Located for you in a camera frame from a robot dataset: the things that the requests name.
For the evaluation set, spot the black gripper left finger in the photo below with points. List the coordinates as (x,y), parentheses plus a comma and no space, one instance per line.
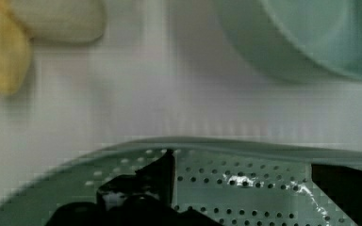
(143,198)

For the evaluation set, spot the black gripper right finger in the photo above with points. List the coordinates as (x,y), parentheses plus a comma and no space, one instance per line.
(343,185)

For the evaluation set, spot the toy peeled banana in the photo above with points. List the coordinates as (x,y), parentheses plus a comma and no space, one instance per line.
(21,21)

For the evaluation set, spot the green mug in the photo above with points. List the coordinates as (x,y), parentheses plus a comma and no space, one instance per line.
(296,40)

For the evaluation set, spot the green plastic strainer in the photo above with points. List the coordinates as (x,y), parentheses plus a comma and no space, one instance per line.
(236,183)

